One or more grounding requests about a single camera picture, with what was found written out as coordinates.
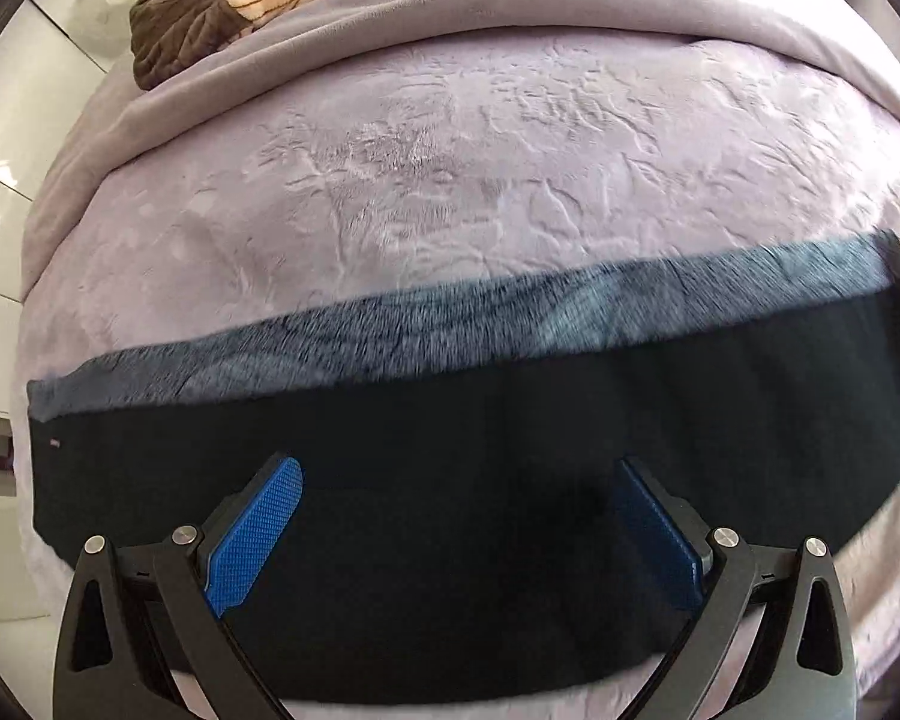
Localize white glossy cabinet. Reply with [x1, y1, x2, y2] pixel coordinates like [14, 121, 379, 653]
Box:
[0, 0, 134, 494]

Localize black pants with grey waistband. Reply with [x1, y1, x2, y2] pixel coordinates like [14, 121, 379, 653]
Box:
[27, 231, 900, 706]

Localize grey bed sheet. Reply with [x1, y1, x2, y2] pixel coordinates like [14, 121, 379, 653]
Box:
[22, 0, 900, 286]

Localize lilac embossed bed blanket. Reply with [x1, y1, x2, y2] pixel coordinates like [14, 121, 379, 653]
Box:
[14, 28, 900, 718]

